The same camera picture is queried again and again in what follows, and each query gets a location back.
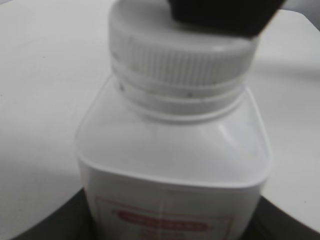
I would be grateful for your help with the white yili changqing yogurt bottle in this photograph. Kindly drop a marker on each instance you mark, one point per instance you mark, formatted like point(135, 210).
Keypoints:
point(149, 176)

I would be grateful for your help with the white ribbed bottle cap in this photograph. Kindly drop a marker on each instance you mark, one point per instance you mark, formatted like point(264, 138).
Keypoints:
point(175, 68)

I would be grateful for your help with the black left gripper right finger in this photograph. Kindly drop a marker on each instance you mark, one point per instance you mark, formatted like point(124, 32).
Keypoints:
point(272, 223)

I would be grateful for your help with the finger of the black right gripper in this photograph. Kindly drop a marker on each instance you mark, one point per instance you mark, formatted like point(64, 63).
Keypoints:
point(246, 18)

